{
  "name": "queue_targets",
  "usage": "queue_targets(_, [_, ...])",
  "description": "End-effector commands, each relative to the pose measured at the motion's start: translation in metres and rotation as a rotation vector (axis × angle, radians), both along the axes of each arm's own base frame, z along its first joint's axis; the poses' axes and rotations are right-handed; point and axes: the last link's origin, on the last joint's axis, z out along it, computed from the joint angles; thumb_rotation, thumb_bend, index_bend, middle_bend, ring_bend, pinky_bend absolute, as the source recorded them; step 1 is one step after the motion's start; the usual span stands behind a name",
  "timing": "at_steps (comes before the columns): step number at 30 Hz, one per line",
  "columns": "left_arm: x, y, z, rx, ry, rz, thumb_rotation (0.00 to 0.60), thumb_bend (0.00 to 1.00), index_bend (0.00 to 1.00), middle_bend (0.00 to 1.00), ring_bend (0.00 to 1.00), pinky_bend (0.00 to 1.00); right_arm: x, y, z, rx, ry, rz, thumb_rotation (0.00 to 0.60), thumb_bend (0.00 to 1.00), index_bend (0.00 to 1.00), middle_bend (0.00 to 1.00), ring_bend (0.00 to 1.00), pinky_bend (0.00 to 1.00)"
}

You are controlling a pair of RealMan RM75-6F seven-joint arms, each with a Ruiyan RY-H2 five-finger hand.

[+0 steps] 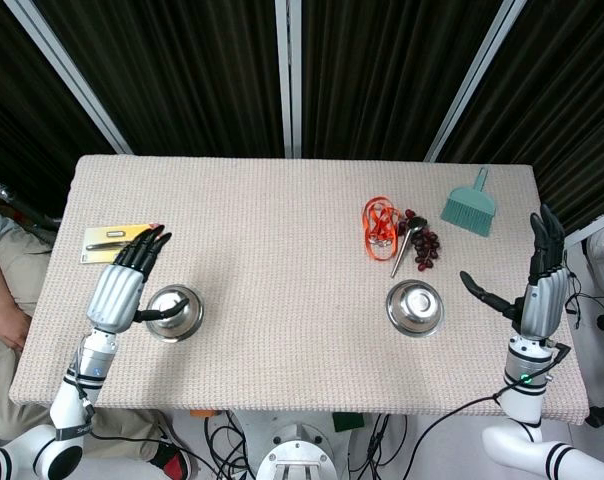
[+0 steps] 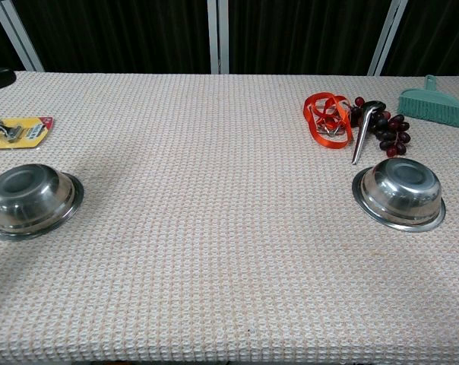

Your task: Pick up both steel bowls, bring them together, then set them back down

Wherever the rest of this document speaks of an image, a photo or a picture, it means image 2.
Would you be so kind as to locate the metal bowl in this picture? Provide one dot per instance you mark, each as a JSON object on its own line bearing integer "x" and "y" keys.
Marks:
{"x": 400, "y": 192}
{"x": 22, "y": 199}

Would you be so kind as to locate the dark red grape bunch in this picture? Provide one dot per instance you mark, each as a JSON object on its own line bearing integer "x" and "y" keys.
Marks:
{"x": 394, "y": 131}

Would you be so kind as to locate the waffle-weave beige tablecloth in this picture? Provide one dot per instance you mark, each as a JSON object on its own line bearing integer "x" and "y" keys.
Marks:
{"x": 214, "y": 228}

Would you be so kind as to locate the teal hand brush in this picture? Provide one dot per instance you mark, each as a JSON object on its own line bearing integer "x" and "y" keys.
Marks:
{"x": 431, "y": 104}

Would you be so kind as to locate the yellow carded razor package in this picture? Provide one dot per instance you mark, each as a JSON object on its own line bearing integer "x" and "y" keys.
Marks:
{"x": 24, "y": 131}

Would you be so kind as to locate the stainless steel ladle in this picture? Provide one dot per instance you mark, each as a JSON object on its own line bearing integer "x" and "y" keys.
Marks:
{"x": 362, "y": 131}

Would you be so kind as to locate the white metal frame post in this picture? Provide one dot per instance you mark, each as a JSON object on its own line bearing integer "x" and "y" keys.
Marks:
{"x": 218, "y": 36}
{"x": 387, "y": 38}
{"x": 18, "y": 34}

